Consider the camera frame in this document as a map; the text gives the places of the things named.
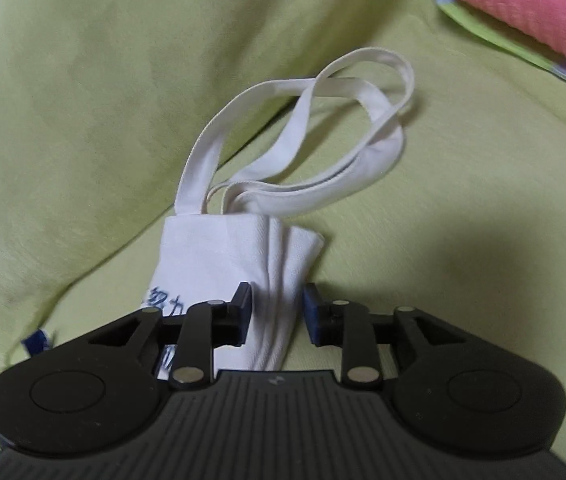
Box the blue shopping bag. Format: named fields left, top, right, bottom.
left=21, top=328, right=54, bottom=356

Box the white canvas tote bag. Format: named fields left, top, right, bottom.
left=144, top=48, right=414, bottom=372

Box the light green sofa cover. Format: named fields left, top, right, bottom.
left=0, top=0, right=566, bottom=460

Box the patchwork quilt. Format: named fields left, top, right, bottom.
left=435, top=0, right=566, bottom=81

